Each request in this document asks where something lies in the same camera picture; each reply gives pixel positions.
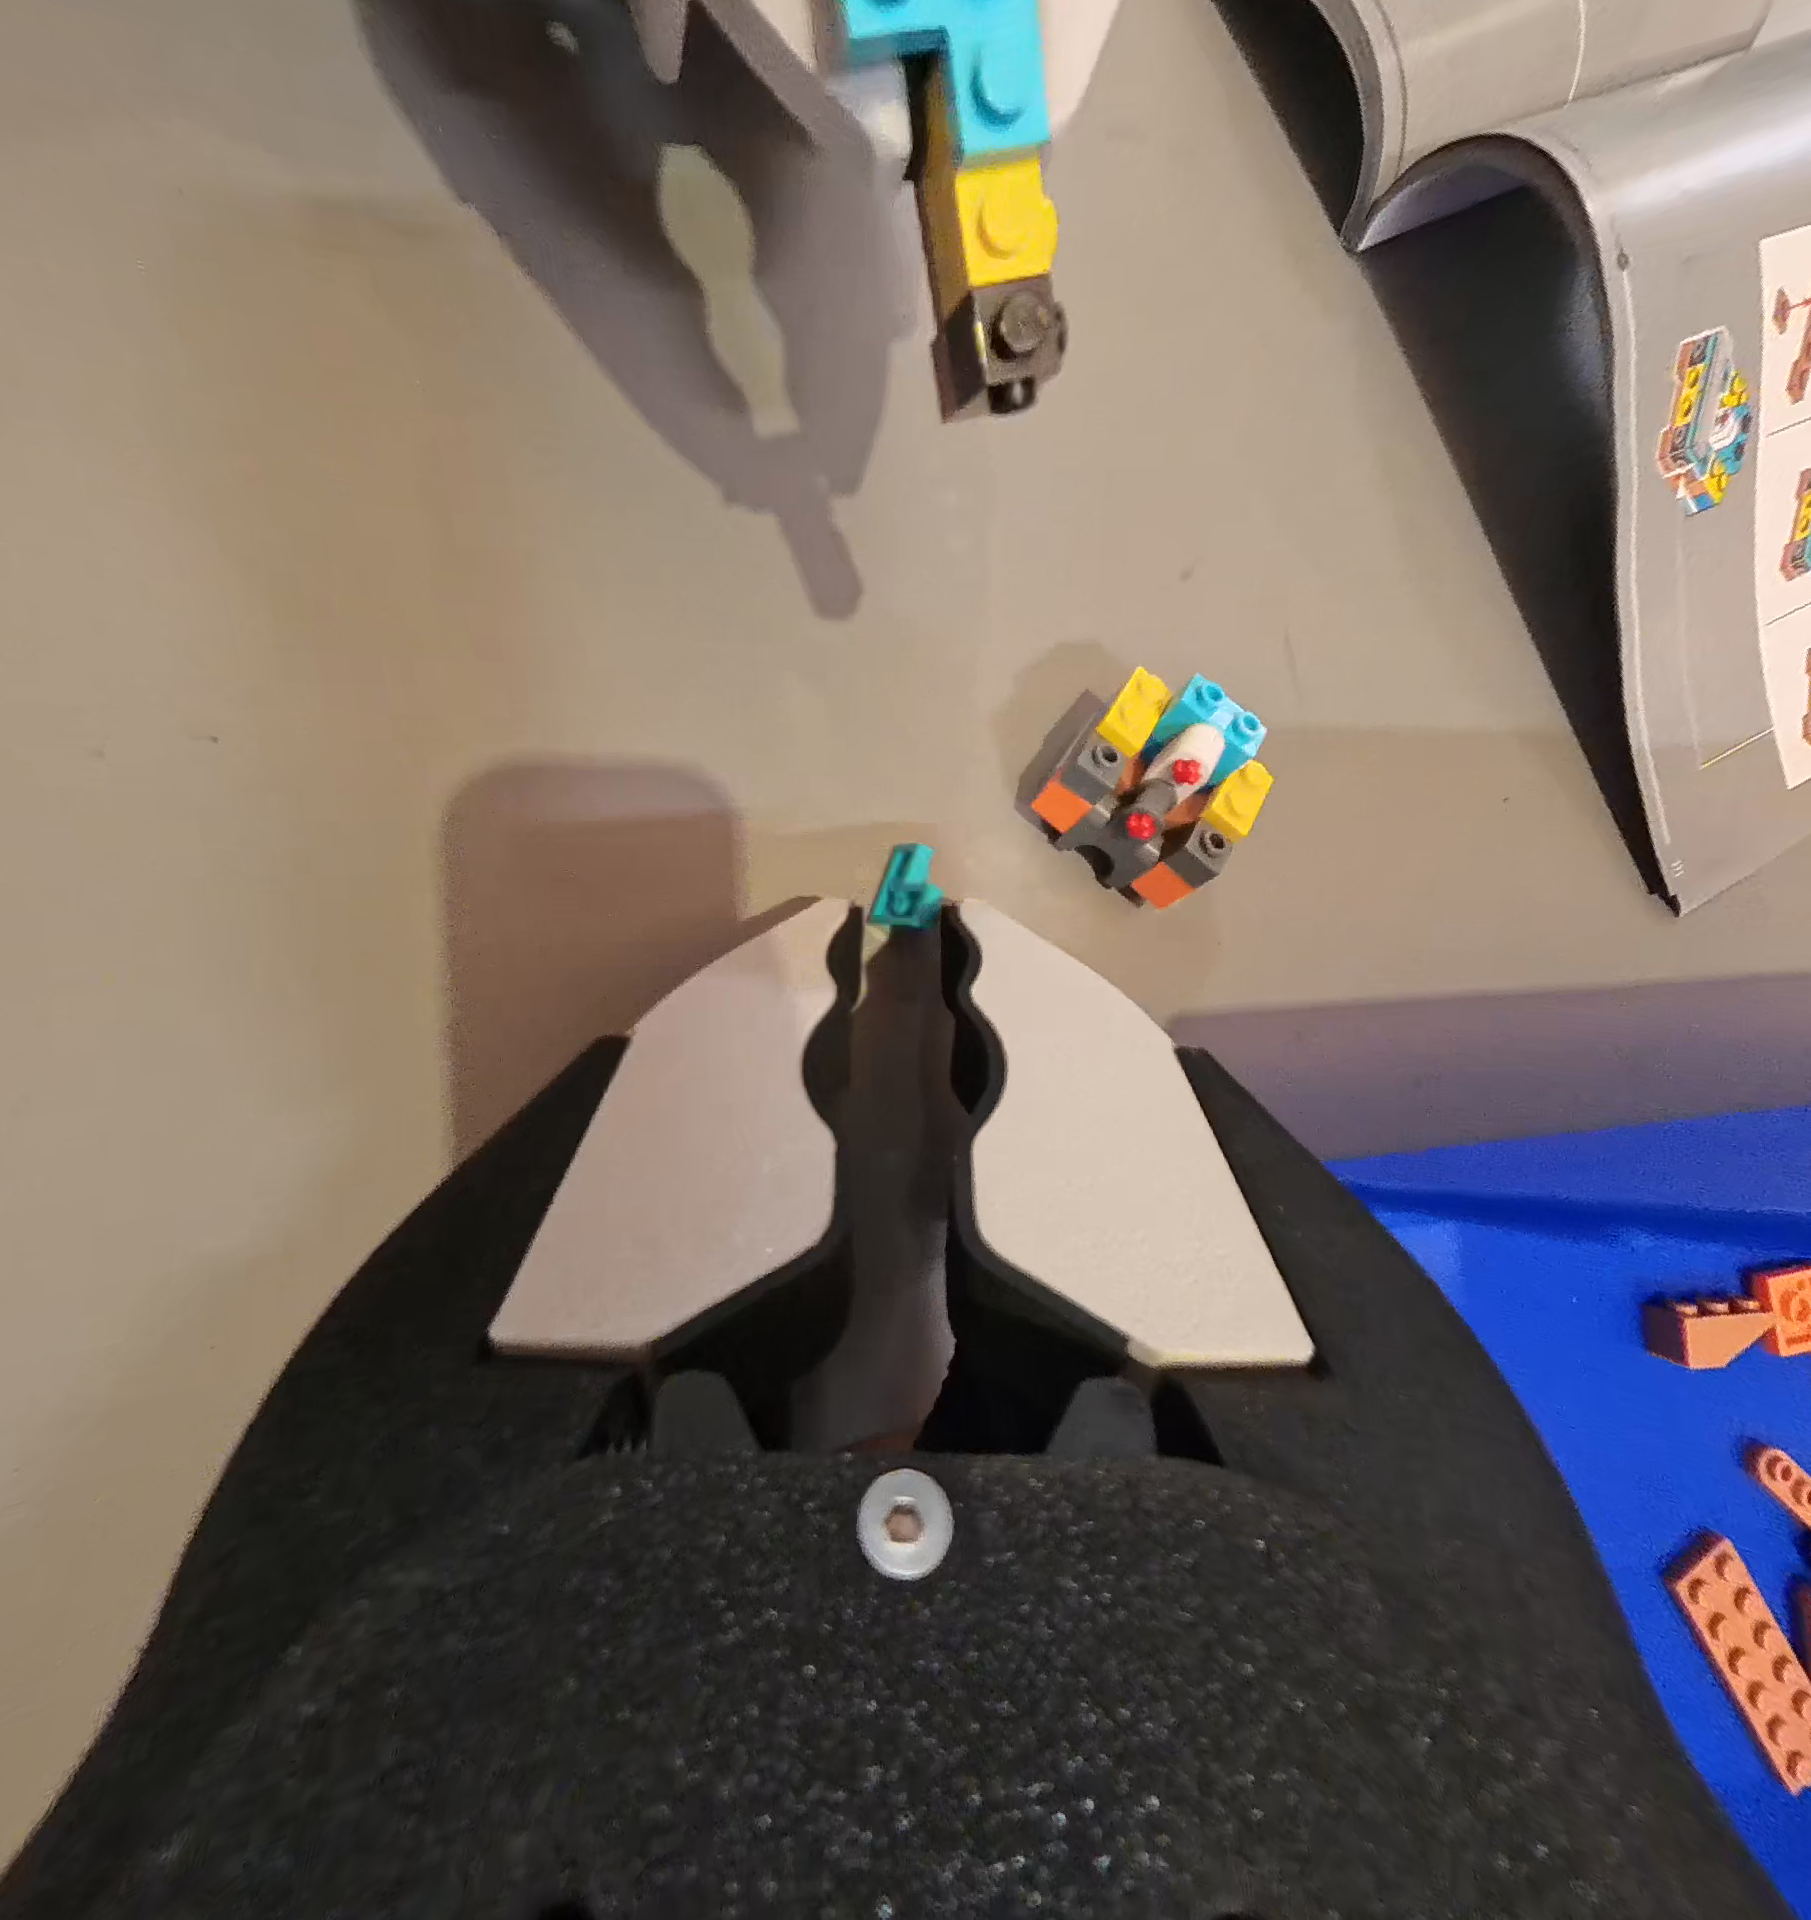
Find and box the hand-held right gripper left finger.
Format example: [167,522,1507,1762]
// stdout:
[488,897,867,1397]

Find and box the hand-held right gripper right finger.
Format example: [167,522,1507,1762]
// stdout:
[940,900,1317,1397]

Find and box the yellow and black brick assembly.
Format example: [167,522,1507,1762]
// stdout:
[913,61,1072,421]

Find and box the multicoloured brick model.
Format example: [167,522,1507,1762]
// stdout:
[1025,666,1278,913]

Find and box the blue storage bin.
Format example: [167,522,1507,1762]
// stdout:
[1325,1103,1811,1920]

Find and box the brick instruction booklet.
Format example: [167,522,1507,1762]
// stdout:
[1212,0,1811,917]

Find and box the pile of loose bricks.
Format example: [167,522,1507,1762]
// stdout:
[1641,1260,1811,1798]

